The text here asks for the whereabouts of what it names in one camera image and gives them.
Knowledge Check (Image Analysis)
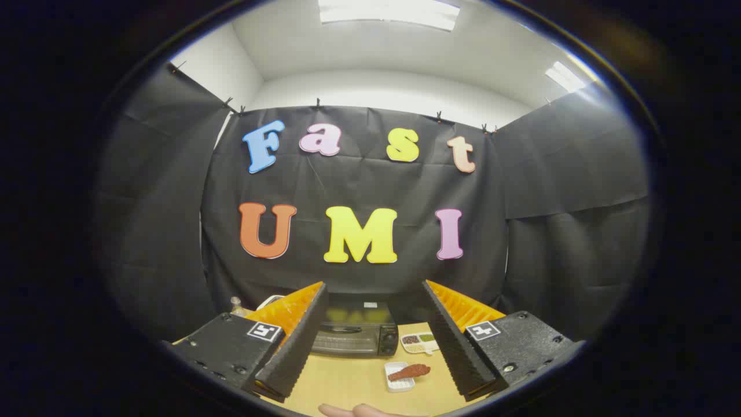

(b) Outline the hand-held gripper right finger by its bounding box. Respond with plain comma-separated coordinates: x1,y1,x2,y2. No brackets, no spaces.
423,280,585,402

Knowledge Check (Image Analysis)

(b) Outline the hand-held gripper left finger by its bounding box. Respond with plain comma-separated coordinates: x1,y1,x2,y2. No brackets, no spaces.
162,281,329,403

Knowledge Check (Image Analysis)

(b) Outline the brown meat drumstick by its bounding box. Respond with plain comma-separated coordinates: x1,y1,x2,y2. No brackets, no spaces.
387,364,431,382

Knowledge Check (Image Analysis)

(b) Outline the black toaster oven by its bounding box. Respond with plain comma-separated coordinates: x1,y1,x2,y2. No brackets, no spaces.
310,292,400,357

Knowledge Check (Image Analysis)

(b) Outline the white divided condiment dish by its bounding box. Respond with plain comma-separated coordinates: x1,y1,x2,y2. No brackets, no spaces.
401,332,441,355

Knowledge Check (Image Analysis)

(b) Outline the white rectangular tray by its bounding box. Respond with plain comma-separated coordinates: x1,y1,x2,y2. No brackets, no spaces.
384,361,416,393

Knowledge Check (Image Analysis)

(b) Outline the small ceiling light panel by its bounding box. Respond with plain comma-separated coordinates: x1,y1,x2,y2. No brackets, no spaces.
544,61,589,93

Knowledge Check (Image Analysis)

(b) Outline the large ceiling light panel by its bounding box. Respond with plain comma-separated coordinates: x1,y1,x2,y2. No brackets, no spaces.
318,0,461,32

